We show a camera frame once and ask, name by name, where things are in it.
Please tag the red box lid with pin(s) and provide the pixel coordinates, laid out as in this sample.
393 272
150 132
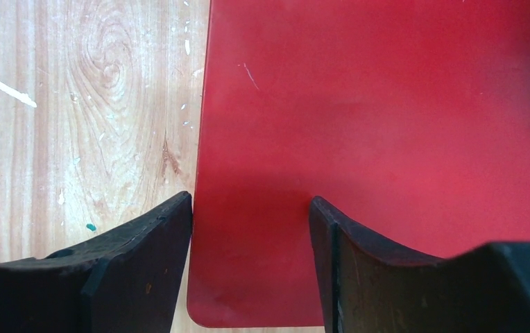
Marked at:
412 117

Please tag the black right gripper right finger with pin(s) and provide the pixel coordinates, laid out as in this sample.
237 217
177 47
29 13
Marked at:
370 283

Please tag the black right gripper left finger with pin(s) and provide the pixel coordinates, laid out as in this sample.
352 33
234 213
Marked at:
124 280

